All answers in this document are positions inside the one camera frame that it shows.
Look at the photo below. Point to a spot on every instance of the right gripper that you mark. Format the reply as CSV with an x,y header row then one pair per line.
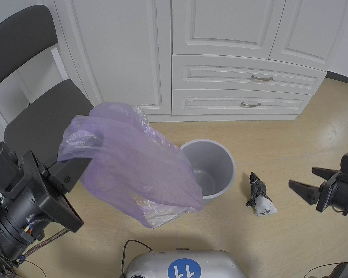
x,y
333,194

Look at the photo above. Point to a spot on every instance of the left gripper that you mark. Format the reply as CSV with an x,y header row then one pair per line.
x,y
55,204

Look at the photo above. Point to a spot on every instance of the purple plastic bag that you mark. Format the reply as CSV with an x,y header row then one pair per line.
x,y
133,155

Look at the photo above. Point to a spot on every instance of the white printed wrapper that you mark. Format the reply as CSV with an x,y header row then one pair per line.
x,y
265,208

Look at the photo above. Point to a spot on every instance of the black plastic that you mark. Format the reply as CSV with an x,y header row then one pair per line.
x,y
257,188

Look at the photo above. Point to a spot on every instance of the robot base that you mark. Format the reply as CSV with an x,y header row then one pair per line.
x,y
191,261

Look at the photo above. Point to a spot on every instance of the white trash bin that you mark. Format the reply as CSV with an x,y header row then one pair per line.
x,y
217,161

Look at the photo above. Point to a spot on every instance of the grey and white chair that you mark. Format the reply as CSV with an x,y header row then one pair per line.
x,y
32,39

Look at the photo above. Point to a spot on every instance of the white wardrobe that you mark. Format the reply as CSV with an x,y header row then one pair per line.
x,y
220,10

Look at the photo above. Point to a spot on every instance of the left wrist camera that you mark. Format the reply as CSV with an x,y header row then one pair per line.
x,y
1,164

